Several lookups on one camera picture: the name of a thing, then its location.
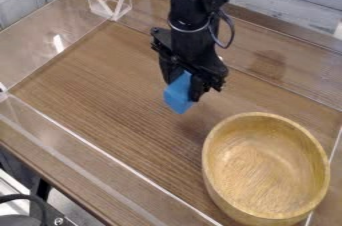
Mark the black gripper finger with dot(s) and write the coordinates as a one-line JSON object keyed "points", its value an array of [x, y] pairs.
{"points": [[169, 67], [197, 88]]}

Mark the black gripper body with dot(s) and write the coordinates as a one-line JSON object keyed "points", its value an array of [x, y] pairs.
{"points": [[193, 47]]}

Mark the blue rectangular block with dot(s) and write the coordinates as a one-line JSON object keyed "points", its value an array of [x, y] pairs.
{"points": [[175, 94]]}

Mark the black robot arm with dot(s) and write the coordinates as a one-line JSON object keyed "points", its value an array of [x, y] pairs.
{"points": [[199, 27]]}

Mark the brown wooden bowl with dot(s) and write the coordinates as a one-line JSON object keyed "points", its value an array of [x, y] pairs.
{"points": [[266, 169]]}

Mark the clear acrylic corner bracket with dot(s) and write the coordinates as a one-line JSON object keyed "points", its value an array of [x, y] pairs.
{"points": [[109, 9]]}

